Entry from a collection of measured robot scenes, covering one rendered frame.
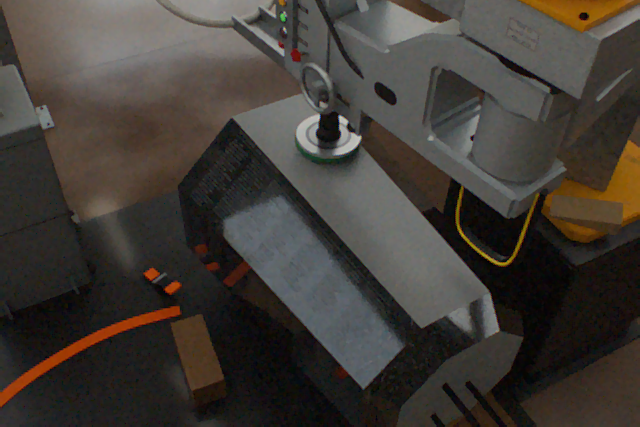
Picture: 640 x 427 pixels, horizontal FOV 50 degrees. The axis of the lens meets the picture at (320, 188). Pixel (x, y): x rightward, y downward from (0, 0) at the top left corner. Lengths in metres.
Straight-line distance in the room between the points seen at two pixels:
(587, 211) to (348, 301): 0.79
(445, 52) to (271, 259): 0.91
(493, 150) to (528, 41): 0.31
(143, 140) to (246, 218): 1.49
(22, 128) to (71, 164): 1.16
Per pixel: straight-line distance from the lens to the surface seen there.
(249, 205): 2.23
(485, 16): 1.41
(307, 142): 2.20
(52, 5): 4.91
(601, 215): 2.23
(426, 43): 1.58
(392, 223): 2.04
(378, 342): 1.88
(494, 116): 1.53
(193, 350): 2.58
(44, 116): 3.90
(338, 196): 2.11
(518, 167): 1.58
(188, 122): 3.70
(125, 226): 3.18
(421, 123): 1.69
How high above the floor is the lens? 2.28
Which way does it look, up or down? 44 degrees down
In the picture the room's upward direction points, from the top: 2 degrees clockwise
